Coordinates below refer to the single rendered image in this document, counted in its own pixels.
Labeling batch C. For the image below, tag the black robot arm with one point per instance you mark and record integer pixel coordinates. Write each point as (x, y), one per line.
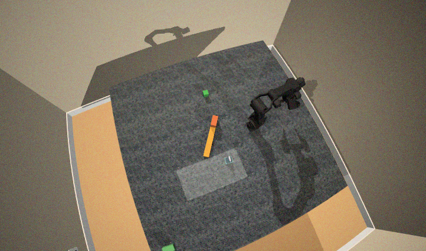
(258, 117)

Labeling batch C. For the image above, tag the orange bar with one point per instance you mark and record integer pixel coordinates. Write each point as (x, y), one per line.
(210, 136)

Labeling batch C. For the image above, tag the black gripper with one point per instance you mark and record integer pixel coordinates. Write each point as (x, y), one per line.
(278, 102)

